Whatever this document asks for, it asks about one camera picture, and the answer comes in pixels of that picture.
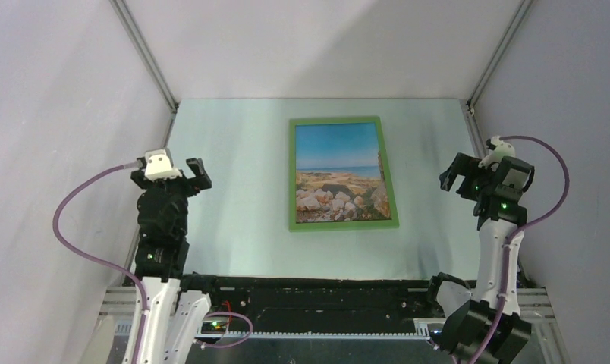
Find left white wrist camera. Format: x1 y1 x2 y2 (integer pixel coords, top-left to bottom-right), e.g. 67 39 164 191
144 148 182 181

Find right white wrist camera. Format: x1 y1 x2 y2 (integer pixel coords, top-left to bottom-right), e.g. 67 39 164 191
478 136 516 168

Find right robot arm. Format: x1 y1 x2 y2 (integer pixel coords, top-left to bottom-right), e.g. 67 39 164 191
424 153 534 363

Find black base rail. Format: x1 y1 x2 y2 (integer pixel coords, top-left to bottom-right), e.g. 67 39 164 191
181 273 444 334

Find aluminium frame rails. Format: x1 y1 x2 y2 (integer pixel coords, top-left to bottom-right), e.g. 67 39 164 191
80 286 572 363

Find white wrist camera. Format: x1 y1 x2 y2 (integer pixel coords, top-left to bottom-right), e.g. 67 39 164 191
144 148 182 181
478 136 516 168

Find wooden picture frame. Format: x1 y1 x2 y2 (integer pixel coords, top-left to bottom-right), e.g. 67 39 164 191
288 115 401 233

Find seaside landscape photo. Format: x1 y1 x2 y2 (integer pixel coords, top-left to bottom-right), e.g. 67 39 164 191
294 122 392 224

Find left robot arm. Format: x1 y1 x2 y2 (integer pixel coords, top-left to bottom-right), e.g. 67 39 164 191
123 150 223 363

